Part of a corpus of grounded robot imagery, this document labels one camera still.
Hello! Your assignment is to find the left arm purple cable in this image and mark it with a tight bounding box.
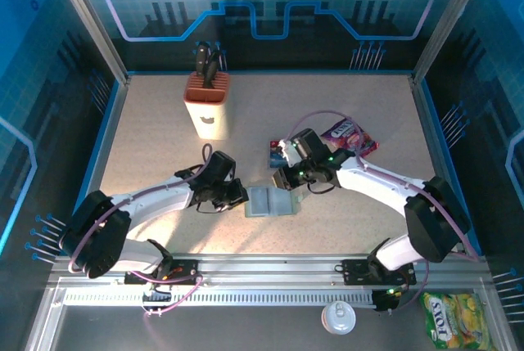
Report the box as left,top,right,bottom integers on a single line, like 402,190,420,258
67,142,214,318

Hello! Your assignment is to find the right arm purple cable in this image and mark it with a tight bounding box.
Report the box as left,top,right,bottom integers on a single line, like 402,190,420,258
288,110,480,312

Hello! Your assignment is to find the cream knife block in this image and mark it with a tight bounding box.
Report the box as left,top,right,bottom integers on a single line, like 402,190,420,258
183,71,233,141

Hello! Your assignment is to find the aluminium frame rail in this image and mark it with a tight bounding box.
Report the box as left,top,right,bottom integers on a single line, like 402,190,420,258
47,253,492,286

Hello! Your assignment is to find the green card holder wallet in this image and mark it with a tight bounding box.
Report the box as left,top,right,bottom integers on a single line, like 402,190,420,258
244,185,305,219

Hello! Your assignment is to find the black electronics box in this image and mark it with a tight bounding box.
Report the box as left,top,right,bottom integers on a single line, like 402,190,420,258
373,288,404,313

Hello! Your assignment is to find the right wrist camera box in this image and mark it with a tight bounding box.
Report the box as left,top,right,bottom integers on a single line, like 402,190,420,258
280,128,333,164

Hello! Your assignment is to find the black handled knife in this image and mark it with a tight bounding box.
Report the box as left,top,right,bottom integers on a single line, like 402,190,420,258
202,50,223,89
194,41,211,78

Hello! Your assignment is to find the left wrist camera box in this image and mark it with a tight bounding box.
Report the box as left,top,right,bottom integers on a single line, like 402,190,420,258
208,150,238,182

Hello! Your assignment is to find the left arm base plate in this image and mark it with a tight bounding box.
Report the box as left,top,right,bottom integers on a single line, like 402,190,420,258
124,259,200,286

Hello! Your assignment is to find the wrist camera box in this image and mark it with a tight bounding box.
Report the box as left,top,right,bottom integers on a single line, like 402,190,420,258
208,150,238,182
280,128,333,164

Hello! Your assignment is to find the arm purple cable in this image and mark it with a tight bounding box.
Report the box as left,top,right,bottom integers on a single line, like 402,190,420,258
67,142,214,318
288,110,480,312

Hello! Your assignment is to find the aluminium frame post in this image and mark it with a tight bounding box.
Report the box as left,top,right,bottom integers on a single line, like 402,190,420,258
411,0,495,84
44,0,132,84

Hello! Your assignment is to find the yellow green candy bag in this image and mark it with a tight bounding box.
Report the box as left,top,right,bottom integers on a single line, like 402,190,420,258
421,292,490,350

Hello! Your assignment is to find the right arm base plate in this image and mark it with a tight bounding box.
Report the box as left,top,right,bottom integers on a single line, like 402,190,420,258
341,259,418,286

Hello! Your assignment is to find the purple candy bag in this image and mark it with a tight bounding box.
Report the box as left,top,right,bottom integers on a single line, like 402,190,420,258
321,118,381,159

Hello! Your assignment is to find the clear acrylic card stand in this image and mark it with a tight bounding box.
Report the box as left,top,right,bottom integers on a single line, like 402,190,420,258
268,137,290,170

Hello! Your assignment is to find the white slotted cable duct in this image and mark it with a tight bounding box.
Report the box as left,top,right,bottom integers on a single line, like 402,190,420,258
63,290,376,308

